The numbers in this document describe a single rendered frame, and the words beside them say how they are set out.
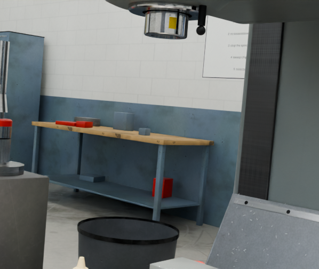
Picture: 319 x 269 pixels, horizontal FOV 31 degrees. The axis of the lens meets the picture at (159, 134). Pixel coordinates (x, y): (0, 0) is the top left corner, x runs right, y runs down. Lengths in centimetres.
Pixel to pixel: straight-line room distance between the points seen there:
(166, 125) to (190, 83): 57
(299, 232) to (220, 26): 517
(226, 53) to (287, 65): 496
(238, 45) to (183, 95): 87
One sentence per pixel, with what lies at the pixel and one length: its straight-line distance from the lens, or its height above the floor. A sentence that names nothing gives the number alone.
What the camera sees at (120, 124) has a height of 95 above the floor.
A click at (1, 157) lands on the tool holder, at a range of 84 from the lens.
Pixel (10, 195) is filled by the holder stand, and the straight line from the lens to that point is 82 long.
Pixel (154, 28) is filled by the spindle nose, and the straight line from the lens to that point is 61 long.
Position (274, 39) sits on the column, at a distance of 98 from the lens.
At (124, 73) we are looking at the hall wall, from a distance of 696.
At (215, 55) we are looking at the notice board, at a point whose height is 176.
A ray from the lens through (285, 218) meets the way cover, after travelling 95.
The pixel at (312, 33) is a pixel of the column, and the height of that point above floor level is 134.
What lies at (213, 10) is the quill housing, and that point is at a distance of 62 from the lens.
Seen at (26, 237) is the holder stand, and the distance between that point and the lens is 85.
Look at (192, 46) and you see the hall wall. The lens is 624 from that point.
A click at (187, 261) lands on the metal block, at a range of 63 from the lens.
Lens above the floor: 121
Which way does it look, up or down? 3 degrees down
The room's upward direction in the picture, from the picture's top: 5 degrees clockwise
